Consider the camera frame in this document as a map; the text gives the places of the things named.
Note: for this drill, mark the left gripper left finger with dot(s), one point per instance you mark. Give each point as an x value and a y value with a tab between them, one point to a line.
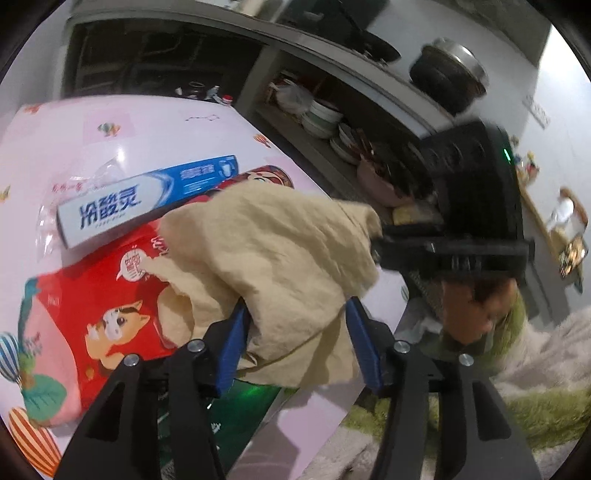
117	436

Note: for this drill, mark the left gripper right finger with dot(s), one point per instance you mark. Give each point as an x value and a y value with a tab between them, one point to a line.
478	439

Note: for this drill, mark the green plastic bottle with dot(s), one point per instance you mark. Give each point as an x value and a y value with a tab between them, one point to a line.
234	419

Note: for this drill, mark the red squirrel snack bag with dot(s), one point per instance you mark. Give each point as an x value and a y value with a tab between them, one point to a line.
77	323

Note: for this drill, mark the beige cloth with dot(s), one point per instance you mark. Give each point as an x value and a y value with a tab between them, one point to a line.
293	258

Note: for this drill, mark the clear pink plastic wrapper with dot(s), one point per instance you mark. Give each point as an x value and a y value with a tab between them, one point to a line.
63	188

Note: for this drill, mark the blue white toothpaste box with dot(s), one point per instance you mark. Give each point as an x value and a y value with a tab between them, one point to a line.
106	208

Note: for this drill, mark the red cartoon snack bag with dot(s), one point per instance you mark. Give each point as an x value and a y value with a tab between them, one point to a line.
267	173

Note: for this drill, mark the person right hand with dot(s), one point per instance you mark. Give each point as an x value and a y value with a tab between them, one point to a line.
465	319

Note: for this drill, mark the yellow food bag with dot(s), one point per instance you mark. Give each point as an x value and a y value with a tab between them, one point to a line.
417	213

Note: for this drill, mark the green fuzzy sleeve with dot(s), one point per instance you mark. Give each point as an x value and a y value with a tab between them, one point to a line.
543	377

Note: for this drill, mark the pink basin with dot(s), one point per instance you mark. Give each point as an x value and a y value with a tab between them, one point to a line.
378	188

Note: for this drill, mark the stacked white bowls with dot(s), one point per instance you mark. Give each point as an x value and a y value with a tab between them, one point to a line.
322	119

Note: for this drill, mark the white plastic bag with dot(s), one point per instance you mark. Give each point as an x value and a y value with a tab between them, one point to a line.
292	98

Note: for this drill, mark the black wok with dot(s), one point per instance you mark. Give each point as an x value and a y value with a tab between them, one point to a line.
348	35

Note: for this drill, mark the wall power socket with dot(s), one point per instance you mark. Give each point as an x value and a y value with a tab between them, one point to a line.
537	111

